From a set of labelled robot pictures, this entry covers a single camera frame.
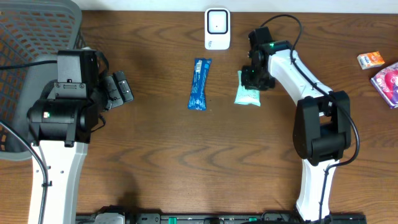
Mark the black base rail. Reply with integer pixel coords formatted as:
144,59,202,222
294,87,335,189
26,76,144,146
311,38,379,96
76,212,368,224

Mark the red purple snack packet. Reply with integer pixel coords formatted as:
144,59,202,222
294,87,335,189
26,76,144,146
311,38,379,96
370,63,397,109

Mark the blue Oreo cookie packet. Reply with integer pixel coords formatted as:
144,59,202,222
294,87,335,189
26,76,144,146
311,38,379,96
187,58,212,111

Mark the small orange box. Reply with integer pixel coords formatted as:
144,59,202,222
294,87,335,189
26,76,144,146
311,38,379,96
357,51,385,70

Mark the right black cable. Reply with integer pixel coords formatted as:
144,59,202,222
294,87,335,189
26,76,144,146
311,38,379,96
259,14,361,222

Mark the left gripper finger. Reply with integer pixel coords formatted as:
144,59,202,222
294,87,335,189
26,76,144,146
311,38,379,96
104,76,123,109
113,70,134,105

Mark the grey plastic mesh basket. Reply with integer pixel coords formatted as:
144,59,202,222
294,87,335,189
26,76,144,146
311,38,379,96
0,0,88,162

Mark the left black cable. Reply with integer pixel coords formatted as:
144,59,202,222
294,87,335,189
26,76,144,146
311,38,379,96
0,59,58,224

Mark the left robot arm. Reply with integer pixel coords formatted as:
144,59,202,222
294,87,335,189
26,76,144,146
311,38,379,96
28,71,134,223

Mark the black cable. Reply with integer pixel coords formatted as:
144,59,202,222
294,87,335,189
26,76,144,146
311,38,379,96
259,14,361,222
0,59,58,224

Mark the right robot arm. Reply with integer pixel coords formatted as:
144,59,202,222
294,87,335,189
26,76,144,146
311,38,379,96
241,40,352,223

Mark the teal wet wipes packet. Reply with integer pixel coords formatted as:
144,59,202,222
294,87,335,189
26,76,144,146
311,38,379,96
234,70,261,106

